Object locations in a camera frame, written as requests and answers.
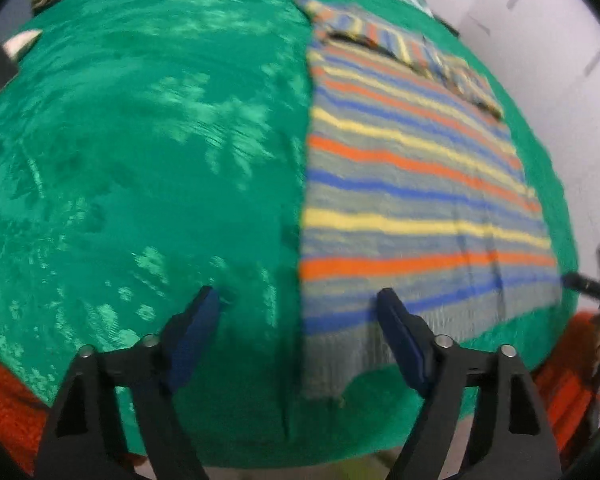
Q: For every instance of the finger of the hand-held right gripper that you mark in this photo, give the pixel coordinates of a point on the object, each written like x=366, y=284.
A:
x=592, y=287

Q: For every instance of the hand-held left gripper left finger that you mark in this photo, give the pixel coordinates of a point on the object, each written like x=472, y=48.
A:
x=192, y=345

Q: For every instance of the striped knit sweater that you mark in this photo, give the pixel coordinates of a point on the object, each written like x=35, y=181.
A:
x=410, y=195

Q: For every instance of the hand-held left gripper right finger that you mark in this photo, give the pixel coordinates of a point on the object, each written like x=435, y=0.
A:
x=405, y=345

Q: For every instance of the green floral blanket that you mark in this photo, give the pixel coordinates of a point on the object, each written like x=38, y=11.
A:
x=130, y=160

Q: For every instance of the patterned cream cushion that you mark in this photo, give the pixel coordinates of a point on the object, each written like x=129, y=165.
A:
x=22, y=42

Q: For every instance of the orange rug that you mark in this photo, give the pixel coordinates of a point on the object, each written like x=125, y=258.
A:
x=10, y=405
x=570, y=380

